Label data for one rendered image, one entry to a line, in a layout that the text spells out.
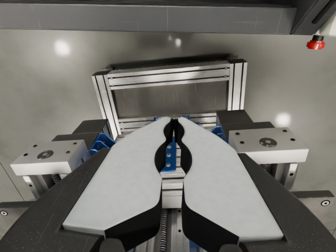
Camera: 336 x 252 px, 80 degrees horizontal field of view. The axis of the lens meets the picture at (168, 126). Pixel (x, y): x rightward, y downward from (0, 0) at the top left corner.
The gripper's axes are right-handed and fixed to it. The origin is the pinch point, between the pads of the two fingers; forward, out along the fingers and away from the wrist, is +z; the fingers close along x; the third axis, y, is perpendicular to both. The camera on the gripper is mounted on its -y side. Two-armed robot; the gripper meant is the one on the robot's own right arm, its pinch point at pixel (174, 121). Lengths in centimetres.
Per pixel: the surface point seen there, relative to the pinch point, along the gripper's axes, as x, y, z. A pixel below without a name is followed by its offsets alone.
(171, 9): -1.0, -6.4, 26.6
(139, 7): -6.1, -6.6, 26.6
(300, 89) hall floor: 83, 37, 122
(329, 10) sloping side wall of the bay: 21.7, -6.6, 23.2
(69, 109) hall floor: -77, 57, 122
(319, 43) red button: 33, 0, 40
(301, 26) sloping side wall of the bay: 19.7, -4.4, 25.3
